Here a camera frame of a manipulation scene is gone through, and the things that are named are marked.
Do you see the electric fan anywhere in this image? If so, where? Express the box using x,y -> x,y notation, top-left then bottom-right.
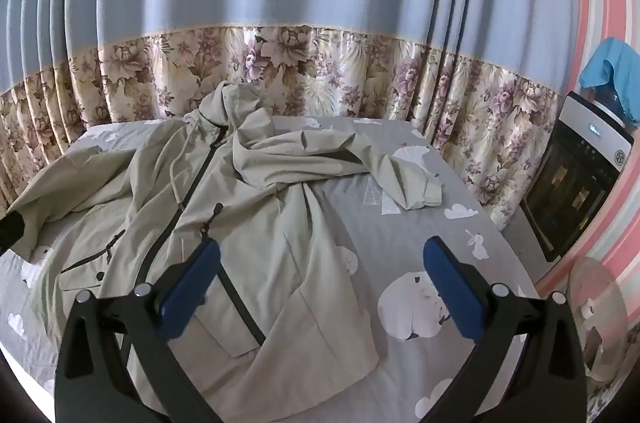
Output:
566,257 -> 630,385

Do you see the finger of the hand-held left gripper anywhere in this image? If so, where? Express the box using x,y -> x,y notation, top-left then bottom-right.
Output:
0,210 -> 27,250

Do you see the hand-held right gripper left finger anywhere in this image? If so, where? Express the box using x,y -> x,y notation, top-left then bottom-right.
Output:
55,239 -> 223,423

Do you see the blue cloth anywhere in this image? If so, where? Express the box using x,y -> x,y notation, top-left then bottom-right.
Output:
579,37 -> 640,128

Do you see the beige hooded jacket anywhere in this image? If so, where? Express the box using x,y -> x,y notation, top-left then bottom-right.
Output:
2,80 -> 444,422

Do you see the white and black water dispenser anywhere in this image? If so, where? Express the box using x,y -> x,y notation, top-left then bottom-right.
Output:
520,90 -> 636,264

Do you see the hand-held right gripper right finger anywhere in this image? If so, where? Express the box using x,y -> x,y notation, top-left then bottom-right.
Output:
422,235 -> 586,423

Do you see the grey animal print bed sheet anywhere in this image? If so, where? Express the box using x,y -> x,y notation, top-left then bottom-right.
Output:
0,115 -> 540,423

